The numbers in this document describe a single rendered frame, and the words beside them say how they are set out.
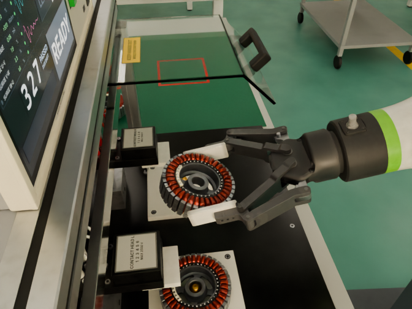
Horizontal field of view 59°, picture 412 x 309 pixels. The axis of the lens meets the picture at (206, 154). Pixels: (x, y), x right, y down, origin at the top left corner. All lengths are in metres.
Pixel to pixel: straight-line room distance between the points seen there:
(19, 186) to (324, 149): 0.38
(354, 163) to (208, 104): 0.61
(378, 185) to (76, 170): 1.81
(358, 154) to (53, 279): 0.40
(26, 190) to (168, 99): 0.82
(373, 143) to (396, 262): 1.26
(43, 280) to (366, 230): 1.63
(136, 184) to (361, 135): 0.47
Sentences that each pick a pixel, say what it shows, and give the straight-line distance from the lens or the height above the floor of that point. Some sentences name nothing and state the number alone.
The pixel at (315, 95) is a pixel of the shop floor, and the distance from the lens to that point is 2.59.
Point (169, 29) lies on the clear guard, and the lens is 0.71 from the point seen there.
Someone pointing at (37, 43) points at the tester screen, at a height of 1.20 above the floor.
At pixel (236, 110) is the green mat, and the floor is 0.75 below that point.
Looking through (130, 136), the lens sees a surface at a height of 0.92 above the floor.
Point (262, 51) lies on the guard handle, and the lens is 0.64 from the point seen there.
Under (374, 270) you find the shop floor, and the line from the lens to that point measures 1.70.
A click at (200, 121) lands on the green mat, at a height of 0.75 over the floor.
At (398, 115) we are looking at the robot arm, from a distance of 0.55.
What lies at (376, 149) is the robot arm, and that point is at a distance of 0.53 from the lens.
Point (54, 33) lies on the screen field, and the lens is 0.42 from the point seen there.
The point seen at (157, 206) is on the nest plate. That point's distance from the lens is 0.73.
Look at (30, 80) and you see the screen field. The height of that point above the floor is 1.19.
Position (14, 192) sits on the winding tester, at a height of 1.14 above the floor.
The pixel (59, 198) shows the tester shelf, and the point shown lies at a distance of 0.32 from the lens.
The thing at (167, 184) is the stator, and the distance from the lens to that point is 0.52.
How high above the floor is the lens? 1.34
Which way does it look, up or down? 42 degrees down
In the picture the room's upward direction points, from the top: straight up
